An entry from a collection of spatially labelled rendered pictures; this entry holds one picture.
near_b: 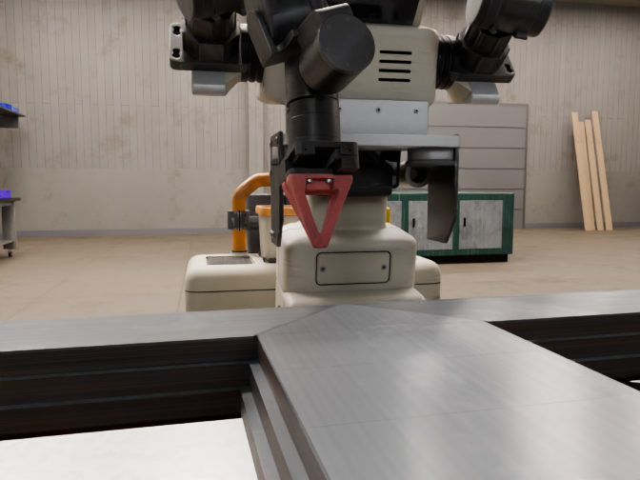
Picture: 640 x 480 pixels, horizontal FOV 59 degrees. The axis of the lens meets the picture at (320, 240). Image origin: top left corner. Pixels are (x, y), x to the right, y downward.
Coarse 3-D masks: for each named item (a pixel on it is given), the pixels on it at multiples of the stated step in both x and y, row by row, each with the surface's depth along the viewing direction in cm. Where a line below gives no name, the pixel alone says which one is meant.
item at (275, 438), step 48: (528, 336) 46; (576, 336) 47; (624, 336) 47; (0, 384) 36; (48, 384) 37; (96, 384) 37; (144, 384) 38; (192, 384) 39; (240, 384) 40; (0, 432) 36; (288, 432) 29
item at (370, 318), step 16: (304, 320) 45; (320, 320) 45; (336, 320) 45; (352, 320) 45; (368, 320) 45; (384, 320) 45; (400, 320) 45; (416, 320) 45; (432, 320) 45; (448, 320) 45; (464, 320) 45; (480, 320) 45
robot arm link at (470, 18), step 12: (468, 0) 86; (480, 0) 80; (492, 0) 79; (552, 0) 79; (468, 12) 85; (480, 12) 80; (492, 12) 80; (540, 12) 80; (468, 24) 84; (480, 24) 82; (492, 24) 81; (540, 24) 81
